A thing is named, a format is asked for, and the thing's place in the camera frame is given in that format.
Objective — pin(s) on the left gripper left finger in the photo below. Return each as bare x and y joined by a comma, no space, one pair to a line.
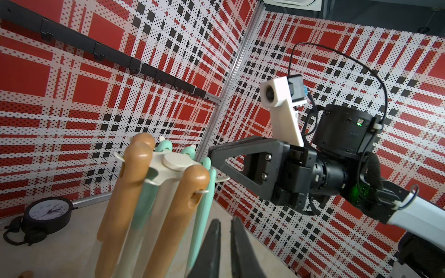
207,264

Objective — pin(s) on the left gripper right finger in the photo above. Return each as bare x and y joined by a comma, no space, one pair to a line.
244,263

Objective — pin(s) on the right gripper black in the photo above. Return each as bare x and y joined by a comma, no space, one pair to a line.
286,175

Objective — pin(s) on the cream skimmer green handle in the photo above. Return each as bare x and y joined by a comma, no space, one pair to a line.
143,231
202,215
190,151

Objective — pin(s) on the skimmer wooden handle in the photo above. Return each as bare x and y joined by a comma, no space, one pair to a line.
109,255
195,179
124,198

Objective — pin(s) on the cream utensil rack stand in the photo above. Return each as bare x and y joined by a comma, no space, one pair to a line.
171,166

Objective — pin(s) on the slotted spoon wooden handle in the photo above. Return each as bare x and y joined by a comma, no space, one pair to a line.
26,274

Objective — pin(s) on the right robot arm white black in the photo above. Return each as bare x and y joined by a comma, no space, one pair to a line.
340,161

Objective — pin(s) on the small black alarm clock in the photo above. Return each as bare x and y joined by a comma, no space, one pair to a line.
40,219

